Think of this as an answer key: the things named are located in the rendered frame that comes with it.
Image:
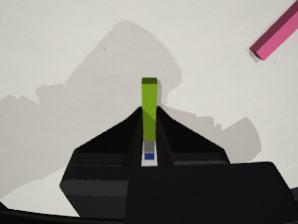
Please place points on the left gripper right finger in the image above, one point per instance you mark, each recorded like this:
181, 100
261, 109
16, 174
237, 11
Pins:
183, 146

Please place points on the pink rod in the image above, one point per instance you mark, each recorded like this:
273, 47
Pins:
277, 33

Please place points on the small blue block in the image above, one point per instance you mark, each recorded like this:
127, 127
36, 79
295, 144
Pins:
149, 156

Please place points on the lime green rod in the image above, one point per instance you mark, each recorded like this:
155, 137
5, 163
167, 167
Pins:
149, 106

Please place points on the grey rod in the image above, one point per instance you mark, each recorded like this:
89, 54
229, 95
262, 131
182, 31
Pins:
149, 147

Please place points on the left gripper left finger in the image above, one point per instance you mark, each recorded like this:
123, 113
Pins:
116, 145

